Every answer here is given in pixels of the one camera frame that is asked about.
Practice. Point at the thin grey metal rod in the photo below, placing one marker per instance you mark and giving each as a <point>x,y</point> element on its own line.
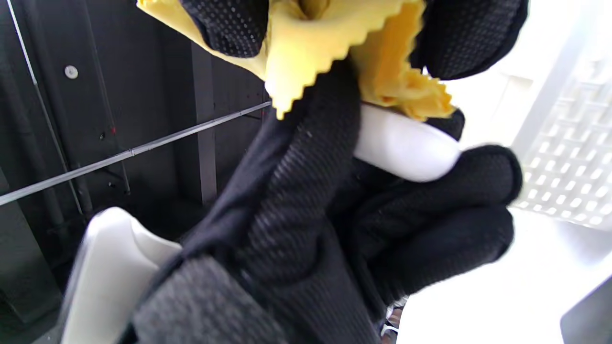
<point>119,156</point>

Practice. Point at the silver round screw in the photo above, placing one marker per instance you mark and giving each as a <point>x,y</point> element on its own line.
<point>71,71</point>

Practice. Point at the person's left hand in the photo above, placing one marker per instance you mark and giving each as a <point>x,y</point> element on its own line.
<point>311,215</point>

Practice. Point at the person's right hand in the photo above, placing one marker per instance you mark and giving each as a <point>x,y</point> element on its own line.
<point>224,28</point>

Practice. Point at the white plastic organizer basket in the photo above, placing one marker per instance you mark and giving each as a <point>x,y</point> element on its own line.
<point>564,167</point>

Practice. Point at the yellow cleaning cloth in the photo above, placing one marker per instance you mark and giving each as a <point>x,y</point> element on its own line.
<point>311,43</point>

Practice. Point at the white rounded plastic object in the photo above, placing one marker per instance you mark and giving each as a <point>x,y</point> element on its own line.
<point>406,143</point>

